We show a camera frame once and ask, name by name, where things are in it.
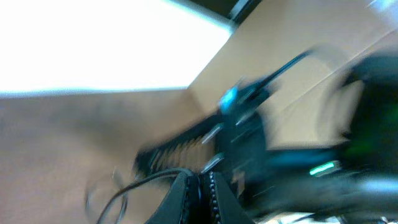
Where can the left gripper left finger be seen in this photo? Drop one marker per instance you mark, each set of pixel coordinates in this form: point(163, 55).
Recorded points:
point(181, 203)

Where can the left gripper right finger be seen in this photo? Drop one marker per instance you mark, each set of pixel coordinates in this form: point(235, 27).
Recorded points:
point(219, 205)

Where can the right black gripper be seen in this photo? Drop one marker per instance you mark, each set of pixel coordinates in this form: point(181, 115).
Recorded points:
point(236, 148)

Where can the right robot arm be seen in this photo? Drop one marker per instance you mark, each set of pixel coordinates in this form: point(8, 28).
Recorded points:
point(355, 180)

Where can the wooden side panel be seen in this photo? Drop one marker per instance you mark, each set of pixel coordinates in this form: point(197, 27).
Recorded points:
point(300, 108)

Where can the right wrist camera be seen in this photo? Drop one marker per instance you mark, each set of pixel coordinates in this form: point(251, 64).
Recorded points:
point(243, 97)

